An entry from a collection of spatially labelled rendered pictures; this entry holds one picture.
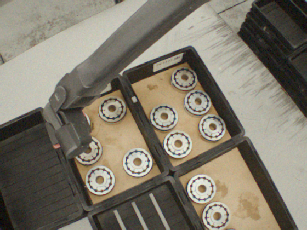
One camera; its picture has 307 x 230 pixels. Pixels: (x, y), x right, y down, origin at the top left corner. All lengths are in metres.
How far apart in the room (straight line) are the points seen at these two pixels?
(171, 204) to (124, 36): 0.66
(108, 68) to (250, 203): 0.75
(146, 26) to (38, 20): 2.11
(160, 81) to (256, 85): 0.49
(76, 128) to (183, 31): 0.96
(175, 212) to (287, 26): 1.45
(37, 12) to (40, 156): 1.73
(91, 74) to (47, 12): 2.06
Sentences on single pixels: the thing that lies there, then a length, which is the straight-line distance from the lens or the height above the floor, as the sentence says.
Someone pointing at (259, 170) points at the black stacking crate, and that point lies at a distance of 1.01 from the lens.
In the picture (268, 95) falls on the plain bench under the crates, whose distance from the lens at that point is 1.37.
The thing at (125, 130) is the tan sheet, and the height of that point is 0.83.
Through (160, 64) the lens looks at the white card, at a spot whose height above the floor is 0.89.
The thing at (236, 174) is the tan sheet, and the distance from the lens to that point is 1.05.
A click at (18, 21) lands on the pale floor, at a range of 2.60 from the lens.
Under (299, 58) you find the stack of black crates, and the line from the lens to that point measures 2.03.
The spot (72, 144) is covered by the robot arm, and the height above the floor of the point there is 1.26.
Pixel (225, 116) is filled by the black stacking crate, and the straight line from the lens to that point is 1.04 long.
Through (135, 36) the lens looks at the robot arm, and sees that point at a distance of 0.46.
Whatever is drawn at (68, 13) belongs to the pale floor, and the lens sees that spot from 2.49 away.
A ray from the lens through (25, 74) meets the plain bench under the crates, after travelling 1.38.
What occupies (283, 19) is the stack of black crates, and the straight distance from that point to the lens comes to 2.02.
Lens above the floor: 1.81
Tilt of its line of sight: 69 degrees down
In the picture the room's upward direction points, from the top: 8 degrees clockwise
